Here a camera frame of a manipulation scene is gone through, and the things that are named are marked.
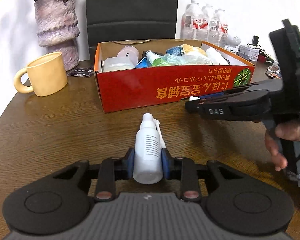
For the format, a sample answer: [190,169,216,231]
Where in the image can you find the person right hand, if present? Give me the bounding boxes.
[264,120,300,172]

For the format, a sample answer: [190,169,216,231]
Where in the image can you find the blue snack packet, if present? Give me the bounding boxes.
[166,46,185,56]

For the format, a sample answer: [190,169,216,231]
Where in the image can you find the foil snack wrapper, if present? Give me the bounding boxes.
[265,64,282,79]

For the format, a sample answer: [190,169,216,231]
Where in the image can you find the small white robot toy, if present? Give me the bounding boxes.
[224,34,241,54]

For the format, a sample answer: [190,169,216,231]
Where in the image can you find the dark card on table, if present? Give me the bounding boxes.
[66,67,94,77]

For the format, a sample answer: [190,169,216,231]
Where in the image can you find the purple textured vase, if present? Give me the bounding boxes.
[34,0,79,71]

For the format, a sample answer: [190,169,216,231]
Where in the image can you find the red cardboard box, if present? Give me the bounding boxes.
[94,39,255,113]

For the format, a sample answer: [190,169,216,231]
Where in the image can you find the water bottle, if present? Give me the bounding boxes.
[216,9,229,47]
[180,0,201,40]
[200,4,218,41]

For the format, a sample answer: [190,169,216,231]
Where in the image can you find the iridescent plastic bag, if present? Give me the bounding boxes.
[163,54,212,66]

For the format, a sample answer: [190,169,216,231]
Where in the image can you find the water bottle left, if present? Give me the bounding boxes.
[180,0,201,40]

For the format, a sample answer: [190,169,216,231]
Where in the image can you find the water bottle right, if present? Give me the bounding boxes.
[216,9,229,47]

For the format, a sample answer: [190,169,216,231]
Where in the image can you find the small white device box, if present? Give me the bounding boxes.
[237,44,260,61]

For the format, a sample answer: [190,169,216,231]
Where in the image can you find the water bottle middle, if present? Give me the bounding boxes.
[200,4,218,41]

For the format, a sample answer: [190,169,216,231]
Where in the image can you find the yellow ceramic mug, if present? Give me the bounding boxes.
[14,51,68,96]

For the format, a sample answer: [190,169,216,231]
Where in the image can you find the white spray bottle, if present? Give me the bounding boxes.
[133,113,166,185]

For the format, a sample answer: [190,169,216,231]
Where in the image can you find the green spray bottle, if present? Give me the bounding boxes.
[146,50,172,67]

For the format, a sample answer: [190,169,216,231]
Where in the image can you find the white round cap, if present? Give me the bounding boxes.
[189,96,200,101]

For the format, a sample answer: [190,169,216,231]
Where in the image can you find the translucent white container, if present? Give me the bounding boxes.
[102,57,135,73]

